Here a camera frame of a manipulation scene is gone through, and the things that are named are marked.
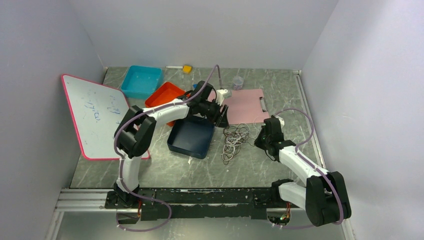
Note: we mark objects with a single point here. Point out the small clear plastic cup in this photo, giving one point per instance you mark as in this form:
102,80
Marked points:
237,83

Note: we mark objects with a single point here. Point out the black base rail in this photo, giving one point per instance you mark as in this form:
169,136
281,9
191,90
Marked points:
257,203

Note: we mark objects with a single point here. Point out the dark blue plastic tray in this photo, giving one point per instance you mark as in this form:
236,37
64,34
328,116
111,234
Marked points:
191,136

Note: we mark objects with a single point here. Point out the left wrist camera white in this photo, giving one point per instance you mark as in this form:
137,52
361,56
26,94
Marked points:
221,95

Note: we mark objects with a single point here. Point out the teal plastic tray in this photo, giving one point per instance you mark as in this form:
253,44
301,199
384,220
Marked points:
140,82

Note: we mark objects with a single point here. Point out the pink clipboard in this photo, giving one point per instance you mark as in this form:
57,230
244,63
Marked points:
246,106

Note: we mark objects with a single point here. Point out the orange plastic tray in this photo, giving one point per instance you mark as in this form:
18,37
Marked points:
163,95

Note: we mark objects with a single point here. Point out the whiteboard with pink frame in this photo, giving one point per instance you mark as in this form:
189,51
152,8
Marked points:
97,111

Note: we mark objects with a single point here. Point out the yellow cube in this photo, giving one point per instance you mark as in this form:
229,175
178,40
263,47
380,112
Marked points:
187,69

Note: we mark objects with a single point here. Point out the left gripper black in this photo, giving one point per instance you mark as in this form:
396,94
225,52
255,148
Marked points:
219,119

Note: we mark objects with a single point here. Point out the aluminium frame rail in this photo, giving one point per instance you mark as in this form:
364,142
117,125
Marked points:
88,200

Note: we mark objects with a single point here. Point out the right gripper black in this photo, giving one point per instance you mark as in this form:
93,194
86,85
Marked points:
257,141

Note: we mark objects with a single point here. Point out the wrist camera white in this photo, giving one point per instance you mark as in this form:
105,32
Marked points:
221,95
281,120

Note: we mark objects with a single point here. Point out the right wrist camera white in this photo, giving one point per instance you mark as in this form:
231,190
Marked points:
281,120

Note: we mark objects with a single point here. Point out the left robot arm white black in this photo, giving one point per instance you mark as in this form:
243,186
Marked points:
134,135

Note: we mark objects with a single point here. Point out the white marker pen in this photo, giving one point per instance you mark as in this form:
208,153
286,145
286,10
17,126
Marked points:
174,67

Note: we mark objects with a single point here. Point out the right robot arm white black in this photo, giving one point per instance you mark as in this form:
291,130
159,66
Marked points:
322,194

